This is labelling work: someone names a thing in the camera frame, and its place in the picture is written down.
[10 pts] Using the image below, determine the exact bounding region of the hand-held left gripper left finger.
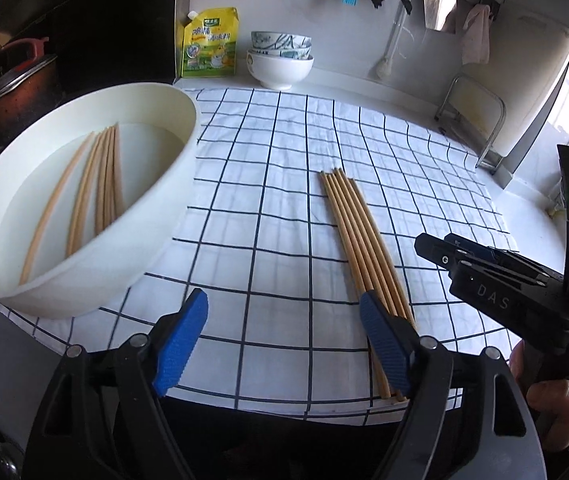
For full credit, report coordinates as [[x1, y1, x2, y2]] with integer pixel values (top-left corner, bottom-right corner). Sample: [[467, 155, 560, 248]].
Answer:
[[22, 287, 210, 480]]

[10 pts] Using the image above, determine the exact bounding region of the row of wooden chopsticks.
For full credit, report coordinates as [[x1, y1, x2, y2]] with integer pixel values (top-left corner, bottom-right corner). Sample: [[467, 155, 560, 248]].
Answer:
[[319, 167, 417, 403]]

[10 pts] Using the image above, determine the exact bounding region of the wooden chopstick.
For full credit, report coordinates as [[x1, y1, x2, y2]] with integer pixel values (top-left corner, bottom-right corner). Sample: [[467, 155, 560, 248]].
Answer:
[[18, 131, 96, 285], [112, 122, 126, 216], [66, 131, 105, 257], [94, 129, 110, 236], [102, 126, 116, 231]]

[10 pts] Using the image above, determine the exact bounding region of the blue patterned ceramic bowl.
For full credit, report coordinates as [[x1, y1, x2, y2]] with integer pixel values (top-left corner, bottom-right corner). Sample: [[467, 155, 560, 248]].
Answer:
[[250, 30, 313, 52], [249, 45, 313, 59]]

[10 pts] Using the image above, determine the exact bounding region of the person's right hand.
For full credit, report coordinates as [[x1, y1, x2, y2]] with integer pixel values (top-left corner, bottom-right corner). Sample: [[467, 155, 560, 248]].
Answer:
[[509, 340, 569, 453]]

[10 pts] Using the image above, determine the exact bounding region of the yellow green seasoning pouch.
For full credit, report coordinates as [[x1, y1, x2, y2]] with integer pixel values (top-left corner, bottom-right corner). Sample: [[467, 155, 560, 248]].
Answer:
[[180, 7, 239, 79]]

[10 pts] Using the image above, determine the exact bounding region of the small white towel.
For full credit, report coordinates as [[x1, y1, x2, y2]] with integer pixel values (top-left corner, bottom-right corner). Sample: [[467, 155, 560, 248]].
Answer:
[[461, 4, 492, 66]]

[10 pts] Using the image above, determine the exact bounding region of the white round plastic basin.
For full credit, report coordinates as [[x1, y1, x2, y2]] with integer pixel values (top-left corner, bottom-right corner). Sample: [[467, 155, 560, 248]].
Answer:
[[0, 82, 200, 318]]

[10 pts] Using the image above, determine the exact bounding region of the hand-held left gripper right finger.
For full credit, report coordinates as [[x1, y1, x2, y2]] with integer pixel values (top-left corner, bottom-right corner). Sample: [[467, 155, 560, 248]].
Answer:
[[359, 290, 548, 480]]

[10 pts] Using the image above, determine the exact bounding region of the metal cleaver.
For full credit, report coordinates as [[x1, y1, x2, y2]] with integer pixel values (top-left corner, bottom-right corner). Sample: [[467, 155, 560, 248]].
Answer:
[[422, 0, 458, 32]]

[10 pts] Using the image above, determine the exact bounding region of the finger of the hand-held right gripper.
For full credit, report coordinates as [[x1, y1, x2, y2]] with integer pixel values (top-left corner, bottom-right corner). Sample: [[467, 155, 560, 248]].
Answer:
[[445, 233, 515, 263], [413, 233, 470, 271]]

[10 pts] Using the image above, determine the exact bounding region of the dark red cooking pot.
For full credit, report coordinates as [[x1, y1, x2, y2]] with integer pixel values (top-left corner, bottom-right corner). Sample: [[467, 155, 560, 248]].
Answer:
[[0, 57, 65, 151]]

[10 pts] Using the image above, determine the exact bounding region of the white black checked cloth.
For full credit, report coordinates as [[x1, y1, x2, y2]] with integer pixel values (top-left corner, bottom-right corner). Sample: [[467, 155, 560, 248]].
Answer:
[[0, 87, 520, 418]]

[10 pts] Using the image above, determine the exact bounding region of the white cutting board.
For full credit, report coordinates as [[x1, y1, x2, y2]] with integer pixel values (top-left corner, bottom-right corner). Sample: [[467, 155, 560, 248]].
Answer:
[[457, 10, 569, 183]]

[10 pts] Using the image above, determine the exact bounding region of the white long-handled brush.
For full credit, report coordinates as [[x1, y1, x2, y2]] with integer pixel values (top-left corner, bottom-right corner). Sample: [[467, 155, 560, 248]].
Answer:
[[375, 10, 408, 80]]

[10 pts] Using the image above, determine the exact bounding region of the plain white ceramic bowl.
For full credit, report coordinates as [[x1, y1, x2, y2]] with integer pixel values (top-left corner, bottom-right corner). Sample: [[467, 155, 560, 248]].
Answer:
[[247, 50, 314, 92]]

